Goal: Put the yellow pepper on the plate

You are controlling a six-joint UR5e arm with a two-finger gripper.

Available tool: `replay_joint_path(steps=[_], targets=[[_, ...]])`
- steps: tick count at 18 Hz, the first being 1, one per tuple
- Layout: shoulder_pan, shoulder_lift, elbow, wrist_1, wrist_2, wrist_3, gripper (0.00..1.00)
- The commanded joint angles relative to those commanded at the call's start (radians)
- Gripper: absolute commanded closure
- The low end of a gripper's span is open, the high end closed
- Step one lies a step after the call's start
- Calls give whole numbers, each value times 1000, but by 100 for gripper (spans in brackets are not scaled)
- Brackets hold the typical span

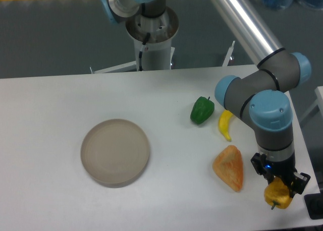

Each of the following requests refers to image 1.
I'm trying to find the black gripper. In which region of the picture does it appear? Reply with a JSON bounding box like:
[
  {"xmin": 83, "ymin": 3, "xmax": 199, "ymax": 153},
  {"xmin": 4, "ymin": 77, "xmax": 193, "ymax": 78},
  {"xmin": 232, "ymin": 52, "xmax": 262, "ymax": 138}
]
[{"xmin": 250, "ymin": 153, "xmax": 311, "ymax": 198}]

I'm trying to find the yellow bell pepper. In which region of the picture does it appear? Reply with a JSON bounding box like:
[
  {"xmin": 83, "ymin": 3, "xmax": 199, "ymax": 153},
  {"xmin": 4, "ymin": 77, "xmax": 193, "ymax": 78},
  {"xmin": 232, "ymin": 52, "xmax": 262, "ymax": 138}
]
[{"xmin": 264, "ymin": 177, "xmax": 293, "ymax": 209}]

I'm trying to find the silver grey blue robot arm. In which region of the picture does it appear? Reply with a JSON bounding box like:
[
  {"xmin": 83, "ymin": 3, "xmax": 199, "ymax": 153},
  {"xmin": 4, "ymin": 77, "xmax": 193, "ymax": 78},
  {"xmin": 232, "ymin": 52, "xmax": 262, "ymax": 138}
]
[{"xmin": 100, "ymin": 0, "xmax": 311, "ymax": 197}]

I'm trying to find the yellow chili pepper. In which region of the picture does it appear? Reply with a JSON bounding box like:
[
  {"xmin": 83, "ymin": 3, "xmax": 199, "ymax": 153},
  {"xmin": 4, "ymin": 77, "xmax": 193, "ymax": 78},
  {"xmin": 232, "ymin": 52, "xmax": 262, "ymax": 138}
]
[{"xmin": 218, "ymin": 110, "xmax": 233, "ymax": 142}]

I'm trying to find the green bell pepper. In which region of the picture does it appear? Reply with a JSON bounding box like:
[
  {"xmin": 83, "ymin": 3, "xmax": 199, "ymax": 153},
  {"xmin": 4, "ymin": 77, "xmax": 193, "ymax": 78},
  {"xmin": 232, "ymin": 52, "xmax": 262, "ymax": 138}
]
[{"xmin": 190, "ymin": 96, "xmax": 215, "ymax": 125}]

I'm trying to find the beige round plate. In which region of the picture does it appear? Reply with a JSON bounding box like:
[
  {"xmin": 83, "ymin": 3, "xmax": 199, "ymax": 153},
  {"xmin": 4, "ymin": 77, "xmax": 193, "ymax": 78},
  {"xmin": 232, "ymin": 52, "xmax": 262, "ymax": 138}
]
[{"xmin": 80, "ymin": 119, "xmax": 150, "ymax": 188}]

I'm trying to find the black device at table edge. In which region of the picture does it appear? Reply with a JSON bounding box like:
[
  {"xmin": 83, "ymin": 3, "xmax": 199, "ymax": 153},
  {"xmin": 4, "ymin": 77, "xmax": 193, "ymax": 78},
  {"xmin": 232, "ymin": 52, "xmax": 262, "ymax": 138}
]
[{"xmin": 304, "ymin": 193, "xmax": 322, "ymax": 220}]

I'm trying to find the orange triangular sandwich toy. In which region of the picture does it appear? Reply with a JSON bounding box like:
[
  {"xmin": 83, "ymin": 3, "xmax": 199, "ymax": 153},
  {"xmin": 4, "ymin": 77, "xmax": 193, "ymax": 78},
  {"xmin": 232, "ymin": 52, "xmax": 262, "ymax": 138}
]
[{"xmin": 212, "ymin": 145, "xmax": 244, "ymax": 192}]

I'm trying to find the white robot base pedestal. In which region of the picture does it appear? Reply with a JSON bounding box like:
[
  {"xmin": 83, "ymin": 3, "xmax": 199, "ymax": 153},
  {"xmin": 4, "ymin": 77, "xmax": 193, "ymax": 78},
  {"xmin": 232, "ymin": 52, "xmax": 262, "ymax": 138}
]
[{"xmin": 126, "ymin": 7, "xmax": 179, "ymax": 71}]

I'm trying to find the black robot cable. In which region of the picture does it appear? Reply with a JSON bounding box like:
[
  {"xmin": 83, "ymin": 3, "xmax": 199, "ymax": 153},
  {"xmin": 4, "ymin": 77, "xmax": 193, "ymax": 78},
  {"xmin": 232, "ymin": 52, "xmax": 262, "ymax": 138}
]
[{"xmin": 137, "ymin": 4, "xmax": 151, "ymax": 72}]

